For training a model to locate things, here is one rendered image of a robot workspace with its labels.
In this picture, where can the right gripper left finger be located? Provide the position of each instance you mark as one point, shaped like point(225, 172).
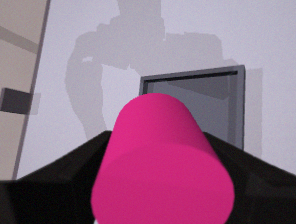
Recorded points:
point(58, 193)

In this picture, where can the grey tray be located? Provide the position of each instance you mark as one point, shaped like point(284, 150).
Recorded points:
point(215, 97)

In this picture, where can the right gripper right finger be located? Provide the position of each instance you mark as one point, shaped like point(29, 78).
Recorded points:
point(263, 193)

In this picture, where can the magenta cylinder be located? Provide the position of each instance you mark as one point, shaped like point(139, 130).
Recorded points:
point(159, 168)

